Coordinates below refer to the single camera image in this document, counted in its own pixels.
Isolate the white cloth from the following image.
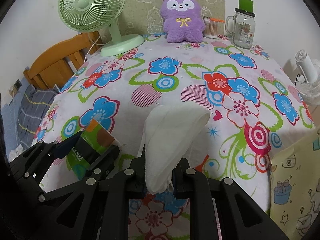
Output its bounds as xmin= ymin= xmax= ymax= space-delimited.
xmin=137 ymin=101 xmax=210 ymax=194

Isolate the wall power socket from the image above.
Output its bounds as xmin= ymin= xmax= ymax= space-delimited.
xmin=13 ymin=80 xmax=22 ymax=91

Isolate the glass mason jar mug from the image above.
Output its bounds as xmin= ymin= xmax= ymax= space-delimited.
xmin=225 ymin=8 xmax=255 ymax=49

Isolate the cotton swab container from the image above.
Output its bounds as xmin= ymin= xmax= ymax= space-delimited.
xmin=203 ymin=16 xmax=225 ymax=39

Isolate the floral tablecloth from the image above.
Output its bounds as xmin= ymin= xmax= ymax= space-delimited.
xmin=36 ymin=35 xmax=317 ymax=239

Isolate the beige cartoon wall board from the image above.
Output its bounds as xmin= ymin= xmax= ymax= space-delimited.
xmin=117 ymin=0 xmax=225 ymax=36

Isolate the yellow cartoon storage box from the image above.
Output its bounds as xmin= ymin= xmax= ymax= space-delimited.
xmin=270 ymin=129 xmax=319 ymax=239

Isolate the blue plaid pillow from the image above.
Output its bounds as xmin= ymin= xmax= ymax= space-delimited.
xmin=16 ymin=85 xmax=58 ymax=150

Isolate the green desk fan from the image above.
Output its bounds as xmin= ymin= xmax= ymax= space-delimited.
xmin=58 ymin=0 xmax=145 ymax=57

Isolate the white floor fan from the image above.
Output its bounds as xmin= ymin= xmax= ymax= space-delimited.
xmin=295 ymin=49 xmax=320 ymax=106

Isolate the purple plush toy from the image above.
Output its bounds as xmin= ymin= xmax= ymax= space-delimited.
xmin=160 ymin=0 xmax=205 ymax=43

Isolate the green card in jar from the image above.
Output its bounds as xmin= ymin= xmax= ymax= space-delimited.
xmin=238 ymin=0 xmax=254 ymax=13

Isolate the green tissue pack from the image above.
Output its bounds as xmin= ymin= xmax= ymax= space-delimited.
xmin=66 ymin=119 xmax=120 ymax=180

